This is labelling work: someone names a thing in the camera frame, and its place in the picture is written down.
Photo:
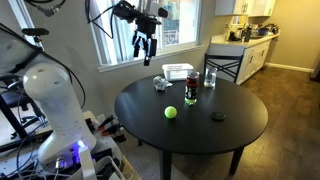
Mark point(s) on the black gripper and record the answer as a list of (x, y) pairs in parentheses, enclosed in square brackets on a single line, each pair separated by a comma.
[(145, 27)]

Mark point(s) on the green tennis ball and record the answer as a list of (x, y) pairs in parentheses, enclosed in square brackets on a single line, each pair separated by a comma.
[(170, 112)]

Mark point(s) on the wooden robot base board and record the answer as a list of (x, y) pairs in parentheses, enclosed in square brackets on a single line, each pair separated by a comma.
[(23, 164)]

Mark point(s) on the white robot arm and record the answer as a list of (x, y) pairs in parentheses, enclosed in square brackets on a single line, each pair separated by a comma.
[(47, 81)]

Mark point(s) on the clear tennis ball canister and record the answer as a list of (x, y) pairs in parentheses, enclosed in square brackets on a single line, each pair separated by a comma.
[(191, 88)]

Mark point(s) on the white plastic bin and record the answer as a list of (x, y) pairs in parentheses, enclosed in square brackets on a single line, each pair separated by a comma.
[(175, 72)]

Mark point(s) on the checkered dish cloth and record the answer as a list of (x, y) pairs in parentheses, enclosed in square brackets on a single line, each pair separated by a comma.
[(160, 83)]

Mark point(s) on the clear glass mug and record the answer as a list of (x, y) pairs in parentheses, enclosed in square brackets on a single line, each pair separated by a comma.
[(210, 77)]

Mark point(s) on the round black table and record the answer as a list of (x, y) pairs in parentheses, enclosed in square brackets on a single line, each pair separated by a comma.
[(140, 109)]

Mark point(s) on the black orange clamp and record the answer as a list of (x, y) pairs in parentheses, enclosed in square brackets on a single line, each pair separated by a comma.
[(111, 130), (106, 121)]

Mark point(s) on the black wooden chair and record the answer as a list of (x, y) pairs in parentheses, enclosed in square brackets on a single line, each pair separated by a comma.
[(228, 66)]

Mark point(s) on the black round lid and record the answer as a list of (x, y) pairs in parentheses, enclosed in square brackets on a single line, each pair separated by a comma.
[(217, 116)]

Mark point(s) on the black coffee maker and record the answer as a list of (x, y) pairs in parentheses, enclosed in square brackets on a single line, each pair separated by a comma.
[(247, 34)]

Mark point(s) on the white kitchen counter cabinet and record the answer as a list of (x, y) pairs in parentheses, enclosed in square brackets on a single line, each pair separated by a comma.
[(254, 53)]

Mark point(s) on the white upper cabinets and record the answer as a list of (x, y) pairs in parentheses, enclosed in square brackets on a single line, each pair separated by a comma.
[(252, 8)]

